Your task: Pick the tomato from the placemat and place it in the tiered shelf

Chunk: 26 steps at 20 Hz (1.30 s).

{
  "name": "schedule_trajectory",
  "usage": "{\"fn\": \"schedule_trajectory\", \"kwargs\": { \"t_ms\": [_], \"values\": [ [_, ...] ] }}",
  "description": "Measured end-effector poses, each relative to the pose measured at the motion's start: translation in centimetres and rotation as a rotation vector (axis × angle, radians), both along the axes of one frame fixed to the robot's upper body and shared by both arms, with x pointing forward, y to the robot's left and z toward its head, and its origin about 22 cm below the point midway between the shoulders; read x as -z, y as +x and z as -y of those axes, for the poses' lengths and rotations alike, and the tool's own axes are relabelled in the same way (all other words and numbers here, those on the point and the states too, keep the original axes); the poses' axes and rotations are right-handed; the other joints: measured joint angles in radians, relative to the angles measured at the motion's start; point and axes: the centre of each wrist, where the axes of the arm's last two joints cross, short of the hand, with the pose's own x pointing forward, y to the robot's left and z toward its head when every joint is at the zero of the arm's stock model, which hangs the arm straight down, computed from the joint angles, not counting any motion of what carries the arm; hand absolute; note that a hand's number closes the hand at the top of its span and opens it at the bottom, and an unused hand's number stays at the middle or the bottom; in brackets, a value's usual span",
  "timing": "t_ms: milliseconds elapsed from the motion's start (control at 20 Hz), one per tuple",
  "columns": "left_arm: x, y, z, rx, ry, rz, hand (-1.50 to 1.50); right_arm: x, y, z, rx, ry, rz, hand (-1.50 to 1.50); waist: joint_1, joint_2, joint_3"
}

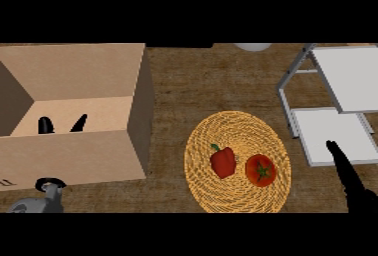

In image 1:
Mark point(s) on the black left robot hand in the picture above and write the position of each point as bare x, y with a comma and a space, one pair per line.
45, 126

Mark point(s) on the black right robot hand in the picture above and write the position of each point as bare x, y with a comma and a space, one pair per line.
355, 190

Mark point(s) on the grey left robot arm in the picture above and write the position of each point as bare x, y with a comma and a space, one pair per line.
48, 200

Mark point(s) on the red tomato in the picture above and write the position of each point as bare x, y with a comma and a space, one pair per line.
261, 170

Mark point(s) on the round woven straw placemat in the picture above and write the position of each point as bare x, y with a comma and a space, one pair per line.
231, 133

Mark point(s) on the white tiered shelf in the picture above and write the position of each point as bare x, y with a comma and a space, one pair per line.
340, 76

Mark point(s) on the brown cardboard box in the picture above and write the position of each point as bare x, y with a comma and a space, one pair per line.
75, 73

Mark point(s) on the red bell pepper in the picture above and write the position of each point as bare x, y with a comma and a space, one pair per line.
224, 163

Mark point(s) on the white round object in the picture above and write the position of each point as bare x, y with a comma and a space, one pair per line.
253, 46

